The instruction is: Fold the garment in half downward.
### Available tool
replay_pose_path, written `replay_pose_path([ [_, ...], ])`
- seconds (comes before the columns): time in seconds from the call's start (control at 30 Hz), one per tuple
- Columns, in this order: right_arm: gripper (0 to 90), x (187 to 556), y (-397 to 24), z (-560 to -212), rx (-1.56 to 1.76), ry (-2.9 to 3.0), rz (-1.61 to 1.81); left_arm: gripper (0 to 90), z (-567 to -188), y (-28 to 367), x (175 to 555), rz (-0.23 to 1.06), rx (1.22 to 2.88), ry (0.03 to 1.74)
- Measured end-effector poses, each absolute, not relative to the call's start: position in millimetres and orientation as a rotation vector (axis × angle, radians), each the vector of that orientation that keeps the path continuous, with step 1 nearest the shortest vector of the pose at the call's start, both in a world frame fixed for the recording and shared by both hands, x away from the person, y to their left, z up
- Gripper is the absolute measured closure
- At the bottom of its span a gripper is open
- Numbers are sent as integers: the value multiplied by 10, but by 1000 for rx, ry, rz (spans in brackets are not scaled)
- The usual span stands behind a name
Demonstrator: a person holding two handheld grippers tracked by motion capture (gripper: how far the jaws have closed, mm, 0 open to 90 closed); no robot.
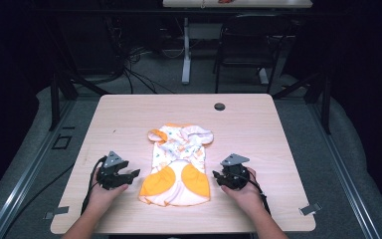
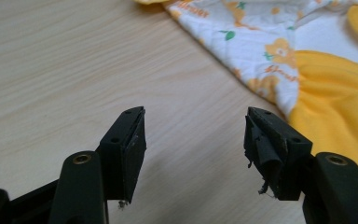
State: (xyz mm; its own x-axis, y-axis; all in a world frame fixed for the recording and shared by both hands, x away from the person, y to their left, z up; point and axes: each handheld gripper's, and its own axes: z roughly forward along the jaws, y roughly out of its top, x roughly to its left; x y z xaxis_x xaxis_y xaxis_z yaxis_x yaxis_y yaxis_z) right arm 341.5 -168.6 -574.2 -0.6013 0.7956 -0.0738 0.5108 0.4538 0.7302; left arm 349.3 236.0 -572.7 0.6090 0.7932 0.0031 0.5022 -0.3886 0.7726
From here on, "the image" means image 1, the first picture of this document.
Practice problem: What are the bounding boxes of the aluminium floor rail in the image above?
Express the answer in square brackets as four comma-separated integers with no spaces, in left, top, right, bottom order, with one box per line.
[307,99,382,239]
[0,99,78,239]

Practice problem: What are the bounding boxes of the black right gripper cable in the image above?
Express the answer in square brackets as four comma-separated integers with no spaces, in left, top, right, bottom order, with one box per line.
[244,176,273,217]

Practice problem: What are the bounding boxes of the white and orange baby garment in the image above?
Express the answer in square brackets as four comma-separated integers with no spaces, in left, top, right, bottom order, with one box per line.
[137,122,215,208]

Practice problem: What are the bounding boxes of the black chair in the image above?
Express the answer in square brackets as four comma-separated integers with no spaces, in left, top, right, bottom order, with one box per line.
[213,13,292,95]

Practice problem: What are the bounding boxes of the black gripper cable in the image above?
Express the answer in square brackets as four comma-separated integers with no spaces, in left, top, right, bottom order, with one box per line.
[81,155,108,215]
[244,176,273,217]

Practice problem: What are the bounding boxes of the grey tape strip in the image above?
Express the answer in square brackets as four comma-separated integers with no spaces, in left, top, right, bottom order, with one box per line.
[298,202,323,216]
[44,205,71,220]

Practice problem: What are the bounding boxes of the black metal stand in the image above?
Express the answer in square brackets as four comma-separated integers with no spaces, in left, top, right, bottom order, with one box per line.
[48,49,111,131]
[272,71,332,135]

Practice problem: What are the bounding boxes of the person's right hand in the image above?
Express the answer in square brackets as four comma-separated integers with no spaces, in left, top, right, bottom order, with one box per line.
[220,166,266,217]

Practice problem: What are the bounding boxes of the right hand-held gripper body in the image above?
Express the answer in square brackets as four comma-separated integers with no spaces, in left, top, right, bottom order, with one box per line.
[219,152,251,191]

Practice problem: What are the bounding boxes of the white table leg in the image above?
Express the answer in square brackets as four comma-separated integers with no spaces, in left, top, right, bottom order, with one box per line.
[181,17,192,86]

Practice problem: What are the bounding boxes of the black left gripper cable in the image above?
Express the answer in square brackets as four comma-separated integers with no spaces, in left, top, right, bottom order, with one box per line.
[81,155,108,215]

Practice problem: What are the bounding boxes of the person's left hand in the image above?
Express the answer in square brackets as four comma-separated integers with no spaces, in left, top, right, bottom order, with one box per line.
[87,170,129,214]

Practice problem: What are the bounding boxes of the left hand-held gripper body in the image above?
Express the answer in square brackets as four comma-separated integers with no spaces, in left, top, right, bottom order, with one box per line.
[95,150,129,191]

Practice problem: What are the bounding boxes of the black floor cables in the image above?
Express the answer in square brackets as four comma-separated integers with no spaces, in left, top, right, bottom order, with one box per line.
[79,43,187,96]

